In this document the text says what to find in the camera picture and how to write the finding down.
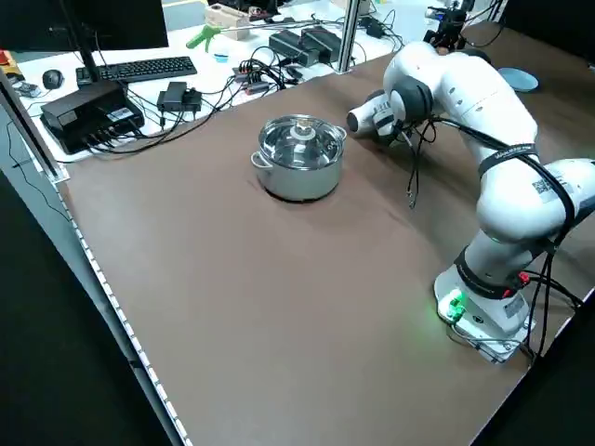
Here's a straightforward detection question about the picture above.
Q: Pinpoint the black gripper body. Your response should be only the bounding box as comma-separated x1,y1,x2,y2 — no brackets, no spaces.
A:
425,5,469,39

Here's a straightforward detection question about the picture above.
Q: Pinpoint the glass pot lid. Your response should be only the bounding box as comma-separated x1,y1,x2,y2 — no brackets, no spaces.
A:
258,114,348,169

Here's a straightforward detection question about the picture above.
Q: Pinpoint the blue plate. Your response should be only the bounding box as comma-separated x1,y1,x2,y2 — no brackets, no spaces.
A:
500,67,540,93

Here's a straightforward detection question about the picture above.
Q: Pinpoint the black power brick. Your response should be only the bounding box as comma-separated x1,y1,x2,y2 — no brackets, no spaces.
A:
268,30,318,67
300,26,344,62

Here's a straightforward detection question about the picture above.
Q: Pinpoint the steel cooking pot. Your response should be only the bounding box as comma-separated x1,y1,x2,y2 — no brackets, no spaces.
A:
249,114,349,203

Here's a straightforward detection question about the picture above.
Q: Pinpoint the wooden box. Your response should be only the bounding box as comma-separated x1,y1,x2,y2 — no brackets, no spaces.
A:
204,2,250,29

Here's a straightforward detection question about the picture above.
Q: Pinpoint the green hand tool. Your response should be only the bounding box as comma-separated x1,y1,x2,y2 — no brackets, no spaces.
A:
185,23,225,51

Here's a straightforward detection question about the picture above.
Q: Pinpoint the black power adapter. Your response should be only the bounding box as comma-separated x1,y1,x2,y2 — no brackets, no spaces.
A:
156,82,204,116

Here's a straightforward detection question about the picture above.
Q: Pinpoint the black keyboard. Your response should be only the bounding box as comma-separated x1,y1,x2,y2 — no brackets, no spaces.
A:
75,56,197,86

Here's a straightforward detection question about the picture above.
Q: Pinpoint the black computer monitor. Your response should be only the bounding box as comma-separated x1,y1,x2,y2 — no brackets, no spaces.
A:
0,0,169,85

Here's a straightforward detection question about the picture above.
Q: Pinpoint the black electronics box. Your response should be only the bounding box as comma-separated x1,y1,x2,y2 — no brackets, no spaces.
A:
40,79,146,155

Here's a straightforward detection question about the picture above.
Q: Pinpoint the aluminium profile post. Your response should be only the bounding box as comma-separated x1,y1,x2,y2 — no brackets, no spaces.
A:
335,0,363,75

